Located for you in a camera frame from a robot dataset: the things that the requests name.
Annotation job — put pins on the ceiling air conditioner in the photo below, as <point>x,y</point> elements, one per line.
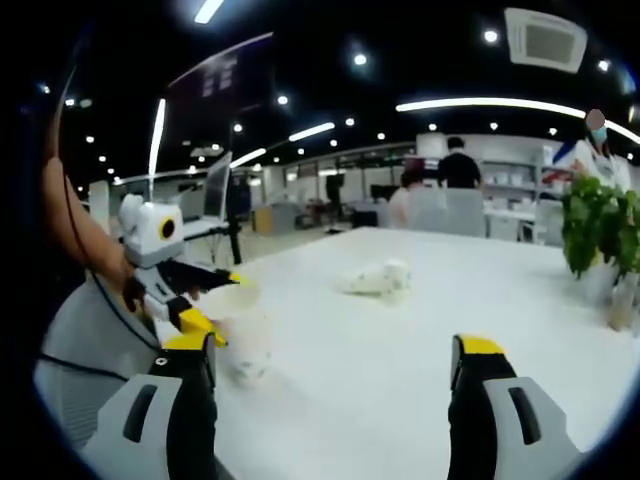
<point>545,37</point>

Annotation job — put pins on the grey partition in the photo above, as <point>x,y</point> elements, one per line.
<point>450,212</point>

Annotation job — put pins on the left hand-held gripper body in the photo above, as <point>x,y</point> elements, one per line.
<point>147,235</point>

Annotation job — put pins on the pile of paper cups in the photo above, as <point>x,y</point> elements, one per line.
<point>375,280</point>

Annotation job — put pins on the long ceiling light strip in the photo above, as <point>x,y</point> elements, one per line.
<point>207,10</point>

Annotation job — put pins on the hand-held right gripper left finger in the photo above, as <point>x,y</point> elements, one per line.
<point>190,425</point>

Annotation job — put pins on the white table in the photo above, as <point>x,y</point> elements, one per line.
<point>375,375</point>

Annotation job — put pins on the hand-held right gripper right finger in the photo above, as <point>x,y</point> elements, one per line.
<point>475,425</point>

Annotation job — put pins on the curved ceiling light strip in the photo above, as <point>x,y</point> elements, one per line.
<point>490,105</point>

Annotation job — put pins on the white paper cup green print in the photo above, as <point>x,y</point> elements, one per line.
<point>247,340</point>

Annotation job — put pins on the grey office chair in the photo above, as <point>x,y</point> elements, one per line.
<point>85,340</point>

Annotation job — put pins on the green potted plant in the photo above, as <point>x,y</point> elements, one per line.
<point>595,220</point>

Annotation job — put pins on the small brown box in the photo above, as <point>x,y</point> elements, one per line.
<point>262,220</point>

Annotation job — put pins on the large dark monitor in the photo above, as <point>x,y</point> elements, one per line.
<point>225,70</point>

